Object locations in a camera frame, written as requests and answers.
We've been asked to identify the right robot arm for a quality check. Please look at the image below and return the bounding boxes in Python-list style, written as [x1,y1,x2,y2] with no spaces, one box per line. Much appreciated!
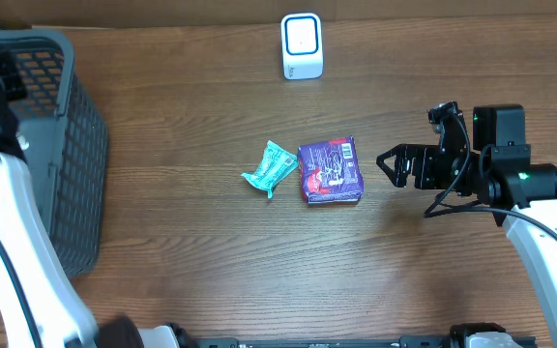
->
[376,101,557,346]

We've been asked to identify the purple snack package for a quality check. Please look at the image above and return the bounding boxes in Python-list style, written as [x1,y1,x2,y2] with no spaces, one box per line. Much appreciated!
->
[297,136,365,205]

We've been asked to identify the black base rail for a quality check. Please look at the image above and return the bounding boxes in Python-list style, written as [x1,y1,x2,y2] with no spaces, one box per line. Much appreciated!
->
[196,335,466,348]

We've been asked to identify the teal snack packet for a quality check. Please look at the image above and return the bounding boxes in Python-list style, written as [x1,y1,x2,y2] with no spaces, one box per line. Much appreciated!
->
[241,140,298,199]

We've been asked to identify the grey plastic basket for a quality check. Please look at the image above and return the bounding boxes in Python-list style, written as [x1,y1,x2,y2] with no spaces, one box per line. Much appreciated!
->
[0,29,108,276]

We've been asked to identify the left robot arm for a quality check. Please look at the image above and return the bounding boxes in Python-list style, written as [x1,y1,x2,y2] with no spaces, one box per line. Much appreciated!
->
[0,62,181,348]

